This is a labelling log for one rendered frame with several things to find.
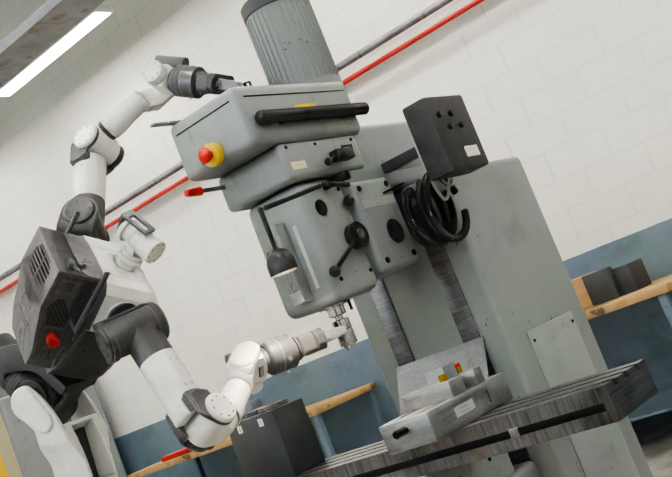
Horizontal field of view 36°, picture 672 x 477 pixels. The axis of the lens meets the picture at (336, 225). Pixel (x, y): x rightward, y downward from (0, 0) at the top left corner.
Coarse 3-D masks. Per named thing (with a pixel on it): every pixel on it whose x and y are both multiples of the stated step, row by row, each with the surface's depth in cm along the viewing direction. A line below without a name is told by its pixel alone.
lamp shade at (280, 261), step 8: (280, 248) 249; (272, 256) 248; (280, 256) 247; (288, 256) 248; (272, 264) 247; (280, 264) 247; (288, 264) 247; (296, 264) 249; (272, 272) 248; (280, 272) 247; (288, 272) 254
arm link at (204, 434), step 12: (228, 384) 246; (240, 384) 246; (228, 396) 240; (240, 396) 242; (240, 408) 240; (192, 420) 233; (204, 420) 230; (240, 420) 239; (192, 432) 232; (204, 432) 231; (216, 432) 231; (228, 432) 234; (192, 444) 233; (204, 444) 233; (216, 444) 236
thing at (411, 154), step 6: (408, 150) 285; (414, 150) 284; (396, 156) 288; (402, 156) 286; (408, 156) 285; (414, 156) 284; (384, 162) 290; (390, 162) 289; (396, 162) 288; (402, 162) 286; (408, 162) 287; (384, 168) 290; (390, 168) 289; (396, 168) 289
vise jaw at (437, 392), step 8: (456, 376) 247; (432, 384) 252; (440, 384) 244; (448, 384) 243; (456, 384) 245; (464, 384) 247; (416, 392) 249; (424, 392) 248; (432, 392) 246; (440, 392) 245; (448, 392) 243; (456, 392) 244; (408, 400) 251; (416, 400) 249; (424, 400) 248; (432, 400) 247; (440, 400) 245; (408, 408) 251; (416, 408) 250
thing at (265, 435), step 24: (264, 408) 287; (288, 408) 286; (240, 432) 293; (264, 432) 286; (288, 432) 283; (312, 432) 289; (240, 456) 295; (264, 456) 288; (288, 456) 281; (312, 456) 286
